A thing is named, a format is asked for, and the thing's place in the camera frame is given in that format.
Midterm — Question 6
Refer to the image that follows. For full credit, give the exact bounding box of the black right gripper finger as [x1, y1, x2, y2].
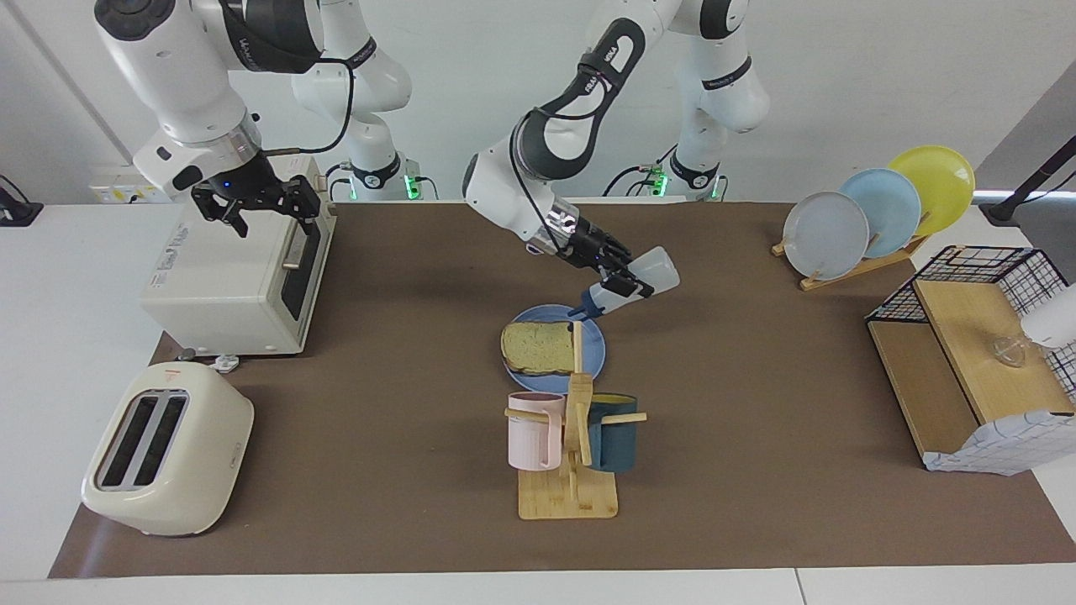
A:
[192, 187, 250, 239]
[273, 175, 324, 236]

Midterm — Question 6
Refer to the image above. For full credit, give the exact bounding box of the seasoning bottle with blue cap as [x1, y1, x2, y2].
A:
[567, 246, 680, 318]

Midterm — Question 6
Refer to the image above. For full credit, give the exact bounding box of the toasted bread slice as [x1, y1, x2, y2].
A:
[500, 321, 581, 376]

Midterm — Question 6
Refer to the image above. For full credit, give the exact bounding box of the grey round plate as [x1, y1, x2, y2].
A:
[783, 192, 870, 281]

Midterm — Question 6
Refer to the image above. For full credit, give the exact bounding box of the wooden plate rack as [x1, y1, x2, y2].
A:
[772, 235, 930, 292]

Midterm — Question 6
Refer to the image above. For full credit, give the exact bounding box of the light blue round plate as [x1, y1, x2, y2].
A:
[838, 168, 923, 259]

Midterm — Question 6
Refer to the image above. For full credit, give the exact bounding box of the yellow round plate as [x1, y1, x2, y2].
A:
[887, 145, 976, 239]

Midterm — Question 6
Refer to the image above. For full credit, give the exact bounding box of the white toaster oven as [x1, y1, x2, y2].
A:
[139, 155, 337, 358]

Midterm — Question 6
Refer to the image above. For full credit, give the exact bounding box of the white power strip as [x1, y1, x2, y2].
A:
[88, 172, 169, 205]

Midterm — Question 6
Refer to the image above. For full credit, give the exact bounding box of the dark teal mug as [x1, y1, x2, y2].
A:
[586, 393, 640, 471]

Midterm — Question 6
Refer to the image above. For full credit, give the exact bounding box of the pink ribbed mug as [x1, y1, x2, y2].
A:
[507, 392, 567, 471]

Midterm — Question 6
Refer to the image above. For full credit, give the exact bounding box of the black desk device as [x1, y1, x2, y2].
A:
[0, 175, 45, 228]

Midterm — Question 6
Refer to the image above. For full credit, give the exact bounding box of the wooden mug rack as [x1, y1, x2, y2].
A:
[504, 321, 648, 520]

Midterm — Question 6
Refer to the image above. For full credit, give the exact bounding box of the cream two-slot toaster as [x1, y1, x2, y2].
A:
[81, 361, 255, 537]

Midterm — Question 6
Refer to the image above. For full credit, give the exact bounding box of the brown table mat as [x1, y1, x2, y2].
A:
[48, 202, 1076, 579]

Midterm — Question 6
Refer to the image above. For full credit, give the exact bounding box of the white checked cloth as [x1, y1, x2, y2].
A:
[920, 410, 1076, 477]

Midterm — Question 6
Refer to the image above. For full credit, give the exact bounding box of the white cylinder object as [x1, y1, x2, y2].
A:
[1021, 284, 1076, 350]

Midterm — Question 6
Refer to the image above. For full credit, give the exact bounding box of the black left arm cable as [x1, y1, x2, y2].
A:
[514, 50, 627, 246]

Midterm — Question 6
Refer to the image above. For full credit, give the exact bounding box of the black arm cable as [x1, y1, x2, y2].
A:
[514, 50, 627, 246]
[261, 57, 354, 156]

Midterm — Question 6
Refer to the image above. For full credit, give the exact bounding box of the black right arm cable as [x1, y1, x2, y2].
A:
[261, 57, 354, 156]

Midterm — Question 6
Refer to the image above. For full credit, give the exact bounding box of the black wire basket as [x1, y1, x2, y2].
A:
[866, 245, 1076, 396]

